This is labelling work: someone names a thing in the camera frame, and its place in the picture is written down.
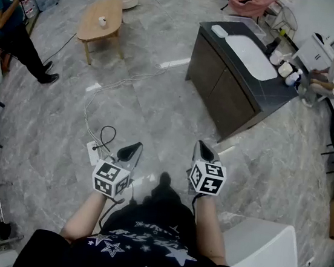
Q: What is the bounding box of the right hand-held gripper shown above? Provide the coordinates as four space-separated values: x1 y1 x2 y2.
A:
183 139 232 201

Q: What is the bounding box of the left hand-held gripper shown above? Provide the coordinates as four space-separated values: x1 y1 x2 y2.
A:
89 136 144 202

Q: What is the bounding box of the pale green plastic container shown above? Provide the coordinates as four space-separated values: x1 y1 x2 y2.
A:
210 24 230 38

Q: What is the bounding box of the person's right forearm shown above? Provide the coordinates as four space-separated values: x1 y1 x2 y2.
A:
186 193 236 266

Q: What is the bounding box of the person's left forearm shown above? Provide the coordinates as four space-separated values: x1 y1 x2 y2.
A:
59 185 108 247

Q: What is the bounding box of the white power strip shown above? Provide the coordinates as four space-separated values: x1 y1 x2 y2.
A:
83 139 103 167

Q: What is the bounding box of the person's black shoe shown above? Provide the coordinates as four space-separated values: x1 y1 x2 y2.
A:
159 171 173 190

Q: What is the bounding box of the person's black star-print shirt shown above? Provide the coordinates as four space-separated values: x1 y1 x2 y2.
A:
11 167 272 267

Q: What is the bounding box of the dark kitchen island counter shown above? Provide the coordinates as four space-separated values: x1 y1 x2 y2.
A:
177 15 308 153

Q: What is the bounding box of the large white appliance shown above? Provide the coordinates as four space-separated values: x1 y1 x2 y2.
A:
218 213 307 267

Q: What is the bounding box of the white sink basin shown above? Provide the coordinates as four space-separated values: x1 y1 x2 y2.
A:
220 33 283 83

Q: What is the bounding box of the white pump bottle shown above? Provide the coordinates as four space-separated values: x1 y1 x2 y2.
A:
284 67 304 88

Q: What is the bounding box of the cream mug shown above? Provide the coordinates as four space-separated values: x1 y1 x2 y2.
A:
277 61 295 79

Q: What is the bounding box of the black faucet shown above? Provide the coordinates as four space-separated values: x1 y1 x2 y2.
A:
264 36 283 58

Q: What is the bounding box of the oval wooden coffee table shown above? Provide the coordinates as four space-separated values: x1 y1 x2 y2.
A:
72 0 132 70

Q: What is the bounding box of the white sideboard cabinet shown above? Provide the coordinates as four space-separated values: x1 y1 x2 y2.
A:
290 30 334 76

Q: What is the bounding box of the pink armchair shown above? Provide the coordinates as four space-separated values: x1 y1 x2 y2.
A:
221 0 280 21

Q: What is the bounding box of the black cable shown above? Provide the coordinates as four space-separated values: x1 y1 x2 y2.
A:
91 124 118 154

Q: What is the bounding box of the wire frame chair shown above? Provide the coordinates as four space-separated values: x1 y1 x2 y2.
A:
260 0 301 41

